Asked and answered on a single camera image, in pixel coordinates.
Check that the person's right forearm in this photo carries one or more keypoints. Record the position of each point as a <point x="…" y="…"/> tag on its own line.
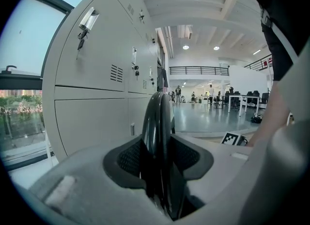
<point x="273" y="112"/>

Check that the black balcony railing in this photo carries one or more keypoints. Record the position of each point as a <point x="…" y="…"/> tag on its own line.
<point x="198" y="74"/>

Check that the grey metal locker cabinet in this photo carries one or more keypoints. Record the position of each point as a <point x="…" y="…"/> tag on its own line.
<point x="97" y="61"/>

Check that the coat rack with clothes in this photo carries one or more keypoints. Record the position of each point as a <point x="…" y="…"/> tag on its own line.
<point x="162" y="78"/>

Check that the large black-framed window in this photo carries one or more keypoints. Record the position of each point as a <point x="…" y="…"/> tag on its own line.
<point x="29" y="37"/>

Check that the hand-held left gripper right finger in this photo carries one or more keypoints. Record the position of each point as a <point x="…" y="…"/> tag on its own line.
<point x="222" y="170"/>

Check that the person's black shirt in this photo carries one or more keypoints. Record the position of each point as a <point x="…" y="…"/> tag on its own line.
<point x="285" y="13"/>

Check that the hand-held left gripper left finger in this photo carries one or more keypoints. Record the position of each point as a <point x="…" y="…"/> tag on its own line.
<point x="84" y="190"/>

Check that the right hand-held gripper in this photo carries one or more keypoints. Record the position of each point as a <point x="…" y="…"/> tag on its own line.
<point x="230" y="139"/>

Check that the white office table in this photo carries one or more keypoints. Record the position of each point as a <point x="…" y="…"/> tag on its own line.
<point x="243" y="96"/>

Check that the round recessed ceiling light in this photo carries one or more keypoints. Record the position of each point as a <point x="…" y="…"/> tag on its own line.
<point x="185" y="47"/>
<point x="216" y="48"/>

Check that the black duffel bag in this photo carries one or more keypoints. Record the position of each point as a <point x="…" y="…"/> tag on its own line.
<point x="256" y="118"/>

